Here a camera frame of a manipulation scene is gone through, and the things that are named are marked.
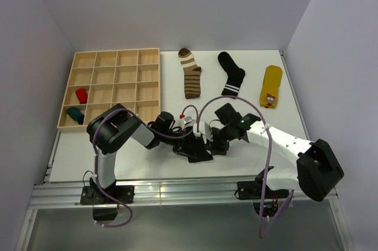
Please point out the red rolled sock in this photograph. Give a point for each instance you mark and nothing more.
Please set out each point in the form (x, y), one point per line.
(81, 95)

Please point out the wooden compartment tray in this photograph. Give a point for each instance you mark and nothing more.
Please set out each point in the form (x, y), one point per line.
(129, 77)

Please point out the aluminium frame rail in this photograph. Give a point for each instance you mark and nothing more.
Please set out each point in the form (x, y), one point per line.
(186, 191)

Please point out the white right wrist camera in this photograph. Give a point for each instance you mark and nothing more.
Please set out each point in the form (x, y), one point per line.
(202, 130)

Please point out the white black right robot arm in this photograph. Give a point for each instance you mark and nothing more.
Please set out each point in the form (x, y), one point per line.
(316, 168)

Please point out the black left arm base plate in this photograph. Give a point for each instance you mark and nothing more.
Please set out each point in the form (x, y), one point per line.
(91, 196)

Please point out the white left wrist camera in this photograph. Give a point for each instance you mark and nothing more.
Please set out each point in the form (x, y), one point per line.
(185, 121)

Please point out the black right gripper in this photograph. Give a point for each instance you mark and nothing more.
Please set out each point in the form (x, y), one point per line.
(213, 146)

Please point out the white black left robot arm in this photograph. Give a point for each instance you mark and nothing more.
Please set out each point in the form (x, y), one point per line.
(109, 132)

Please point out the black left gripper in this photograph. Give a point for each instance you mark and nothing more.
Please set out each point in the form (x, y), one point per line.
(179, 147)

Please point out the yellow sock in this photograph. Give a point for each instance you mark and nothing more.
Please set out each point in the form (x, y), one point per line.
(269, 94)

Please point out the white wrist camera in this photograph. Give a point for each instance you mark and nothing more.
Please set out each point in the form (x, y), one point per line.
(185, 121)
(202, 130)

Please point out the green rolled sock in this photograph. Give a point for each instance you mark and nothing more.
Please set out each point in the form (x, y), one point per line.
(75, 114)

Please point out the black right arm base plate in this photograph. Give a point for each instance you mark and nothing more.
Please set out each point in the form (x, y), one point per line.
(252, 190)

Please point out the brown striped sock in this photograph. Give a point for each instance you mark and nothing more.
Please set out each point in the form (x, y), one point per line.
(192, 74)

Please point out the black sock with white stripes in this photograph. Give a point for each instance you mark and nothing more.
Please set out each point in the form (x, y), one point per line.
(235, 75)

